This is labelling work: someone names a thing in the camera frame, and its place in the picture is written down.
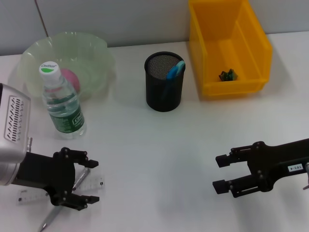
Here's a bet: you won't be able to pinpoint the grey right gripper cable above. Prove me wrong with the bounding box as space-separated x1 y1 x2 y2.
302 162 309 191

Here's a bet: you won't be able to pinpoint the black mesh pen holder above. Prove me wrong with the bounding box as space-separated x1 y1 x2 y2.
144 51 186 113

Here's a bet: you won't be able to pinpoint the silver pen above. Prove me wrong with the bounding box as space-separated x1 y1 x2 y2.
38 167 92 230

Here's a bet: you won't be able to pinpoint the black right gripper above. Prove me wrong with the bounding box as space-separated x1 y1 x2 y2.
212 138 309 198

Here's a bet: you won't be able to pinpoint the pink peach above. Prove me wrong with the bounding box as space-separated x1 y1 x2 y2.
59 68 80 93

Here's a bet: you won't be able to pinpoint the translucent green fruit bowl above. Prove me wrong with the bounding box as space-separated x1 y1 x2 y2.
19 30 116 102

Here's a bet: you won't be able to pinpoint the transparent plastic ruler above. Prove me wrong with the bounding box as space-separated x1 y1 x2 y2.
15 170 106 206

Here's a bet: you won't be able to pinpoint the blue scissors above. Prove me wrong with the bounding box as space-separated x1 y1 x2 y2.
162 60 185 101

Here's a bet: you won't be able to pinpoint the yellow plastic bin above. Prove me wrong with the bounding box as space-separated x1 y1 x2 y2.
188 0 273 98

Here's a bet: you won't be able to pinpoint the green plastic scrap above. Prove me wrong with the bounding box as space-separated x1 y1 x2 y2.
218 69 239 82

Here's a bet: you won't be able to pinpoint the clear bottle green label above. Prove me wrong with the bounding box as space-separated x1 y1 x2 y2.
38 62 87 140

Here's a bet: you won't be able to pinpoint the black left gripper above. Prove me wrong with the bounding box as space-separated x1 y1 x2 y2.
14 147 100 211

